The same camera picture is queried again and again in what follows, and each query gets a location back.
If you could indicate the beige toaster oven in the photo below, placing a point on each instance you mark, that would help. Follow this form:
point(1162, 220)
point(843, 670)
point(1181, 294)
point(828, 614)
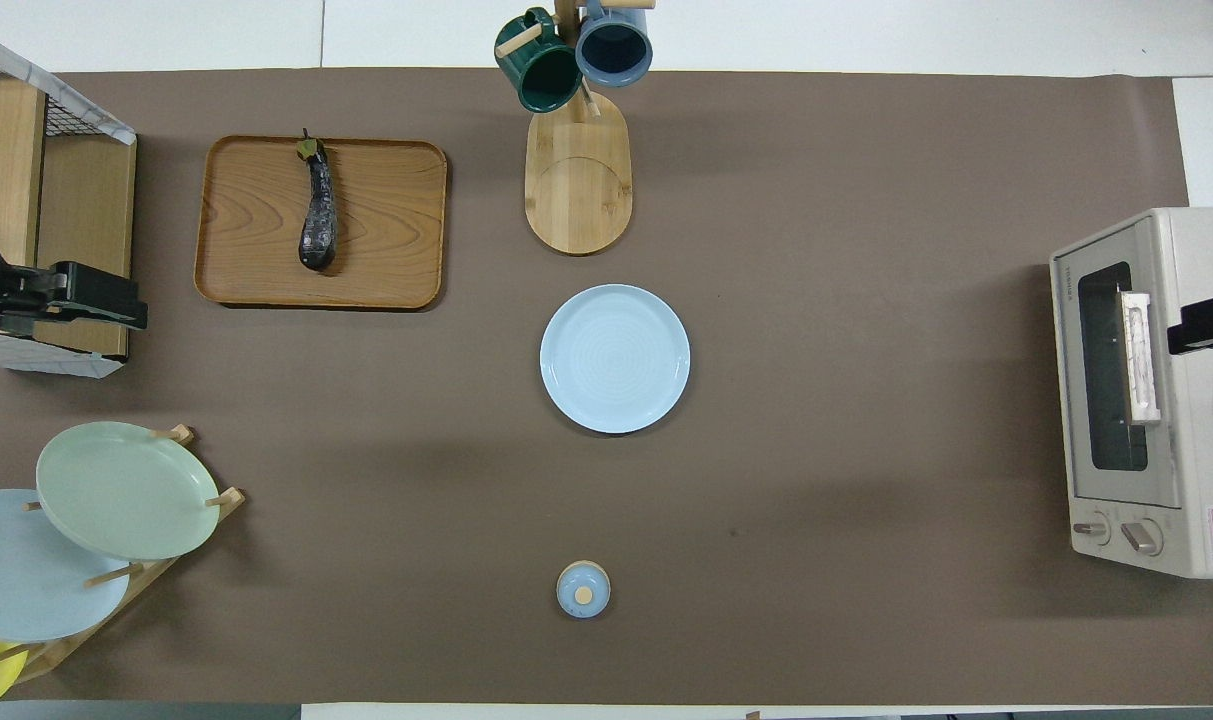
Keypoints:
point(1201, 450)

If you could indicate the wooden plate rack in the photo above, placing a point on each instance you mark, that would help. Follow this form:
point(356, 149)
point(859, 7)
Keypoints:
point(141, 585)

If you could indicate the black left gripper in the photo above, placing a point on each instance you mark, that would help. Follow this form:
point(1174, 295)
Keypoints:
point(96, 293)

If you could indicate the brown table mat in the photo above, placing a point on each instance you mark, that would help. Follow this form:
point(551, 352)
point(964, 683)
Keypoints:
point(816, 300)

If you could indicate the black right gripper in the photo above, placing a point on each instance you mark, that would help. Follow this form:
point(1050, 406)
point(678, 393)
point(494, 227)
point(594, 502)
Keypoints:
point(1206, 320)

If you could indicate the large light blue plate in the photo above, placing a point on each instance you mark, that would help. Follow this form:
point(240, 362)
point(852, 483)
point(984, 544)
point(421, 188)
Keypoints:
point(26, 585)

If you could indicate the rectangular wooden tray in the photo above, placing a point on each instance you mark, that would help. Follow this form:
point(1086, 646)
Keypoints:
point(386, 230)

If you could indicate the blue mug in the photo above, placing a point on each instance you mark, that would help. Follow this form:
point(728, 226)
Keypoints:
point(613, 48)

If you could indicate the wooden mug tree stand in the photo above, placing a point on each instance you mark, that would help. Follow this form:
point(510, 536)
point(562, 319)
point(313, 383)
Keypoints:
point(578, 190)

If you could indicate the dark purple eggplant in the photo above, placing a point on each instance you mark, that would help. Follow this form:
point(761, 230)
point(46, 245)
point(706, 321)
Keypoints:
point(318, 215)

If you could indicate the dark green mug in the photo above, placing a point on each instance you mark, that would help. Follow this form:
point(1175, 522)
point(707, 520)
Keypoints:
point(538, 72)

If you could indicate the wooden shelf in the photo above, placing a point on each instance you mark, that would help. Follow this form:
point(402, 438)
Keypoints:
point(81, 210)

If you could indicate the light blue round plate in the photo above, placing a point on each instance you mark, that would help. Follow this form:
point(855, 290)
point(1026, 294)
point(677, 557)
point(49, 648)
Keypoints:
point(614, 360)

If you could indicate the pale green plate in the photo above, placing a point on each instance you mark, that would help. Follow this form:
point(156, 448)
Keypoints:
point(126, 490)

